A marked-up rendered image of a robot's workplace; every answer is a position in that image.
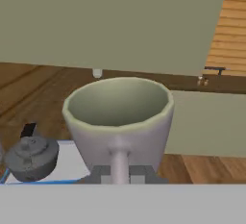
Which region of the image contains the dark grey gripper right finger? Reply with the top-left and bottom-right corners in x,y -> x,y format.
128,165 -> 170,185

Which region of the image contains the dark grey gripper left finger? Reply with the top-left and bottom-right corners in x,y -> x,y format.
85,165 -> 111,185

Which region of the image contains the pale green mug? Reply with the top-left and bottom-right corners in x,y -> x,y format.
61,76 -> 176,185

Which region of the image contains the grey kettle with black handle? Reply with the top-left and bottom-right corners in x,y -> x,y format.
3,122 -> 61,183

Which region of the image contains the white tray with blue rim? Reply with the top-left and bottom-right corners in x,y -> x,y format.
0,139 -> 92,186

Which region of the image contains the small white door knob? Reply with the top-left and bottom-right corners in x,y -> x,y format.
91,68 -> 104,79

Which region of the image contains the small pale knob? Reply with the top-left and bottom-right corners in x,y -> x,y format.
197,76 -> 210,87

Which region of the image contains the dark bar handle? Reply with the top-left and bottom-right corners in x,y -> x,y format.
204,65 -> 227,76

